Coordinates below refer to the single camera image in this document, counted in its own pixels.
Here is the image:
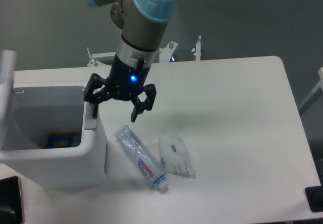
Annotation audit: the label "white metal base frame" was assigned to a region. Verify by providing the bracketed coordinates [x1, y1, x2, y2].
[86, 35, 203, 67]

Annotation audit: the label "black clamp at left edge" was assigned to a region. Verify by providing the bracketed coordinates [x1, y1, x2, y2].
[1, 176, 23, 223]

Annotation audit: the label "black clamp at right edge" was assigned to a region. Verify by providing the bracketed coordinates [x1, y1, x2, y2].
[305, 186, 322, 213]

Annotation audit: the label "black clamp at edge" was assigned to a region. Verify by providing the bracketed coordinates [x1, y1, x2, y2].
[1, 176, 23, 223]
[305, 186, 322, 213]

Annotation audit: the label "white frame at right edge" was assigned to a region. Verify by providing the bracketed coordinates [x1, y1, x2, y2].
[298, 67, 322, 116]

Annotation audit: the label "clear plastic bag with label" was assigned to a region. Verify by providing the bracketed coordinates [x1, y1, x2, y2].
[158, 134, 196, 179]

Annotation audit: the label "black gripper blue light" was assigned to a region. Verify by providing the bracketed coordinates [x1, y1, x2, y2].
[84, 55, 156, 122]

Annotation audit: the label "clear plastic water bottle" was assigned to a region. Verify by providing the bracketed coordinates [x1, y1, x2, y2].
[115, 125, 169, 193]

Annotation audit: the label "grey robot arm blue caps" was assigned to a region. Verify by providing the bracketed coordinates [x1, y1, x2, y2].
[84, 0, 177, 121]

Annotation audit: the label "white plastic trash can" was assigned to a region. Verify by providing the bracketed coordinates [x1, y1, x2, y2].
[1, 50, 107, 188]

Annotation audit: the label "blue orange snack packet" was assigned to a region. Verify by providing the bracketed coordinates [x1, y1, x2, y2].
[43, 132, 81, 149]

